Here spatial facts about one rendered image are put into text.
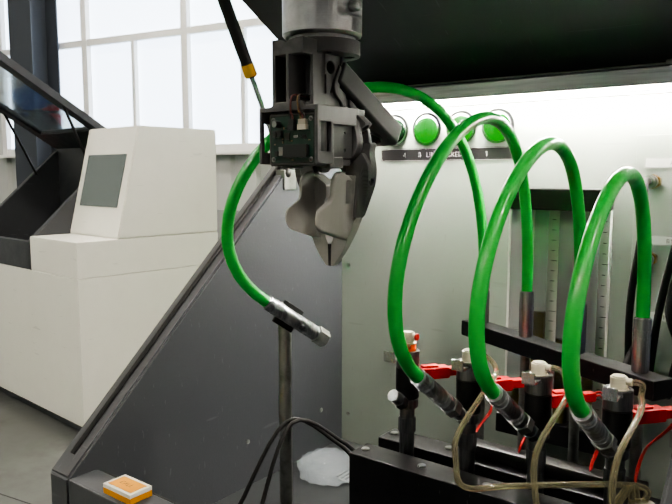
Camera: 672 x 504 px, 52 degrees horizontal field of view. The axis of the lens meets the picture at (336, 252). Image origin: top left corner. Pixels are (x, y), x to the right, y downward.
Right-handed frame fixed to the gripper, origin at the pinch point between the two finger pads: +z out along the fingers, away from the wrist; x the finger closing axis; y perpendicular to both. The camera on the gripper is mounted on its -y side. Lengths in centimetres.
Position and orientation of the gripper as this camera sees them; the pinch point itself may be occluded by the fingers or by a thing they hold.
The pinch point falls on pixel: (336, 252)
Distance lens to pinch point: 68.8
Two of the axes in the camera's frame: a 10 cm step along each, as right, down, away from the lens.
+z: 0.0, 9.9, 1.1
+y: -6.1, 0.9, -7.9
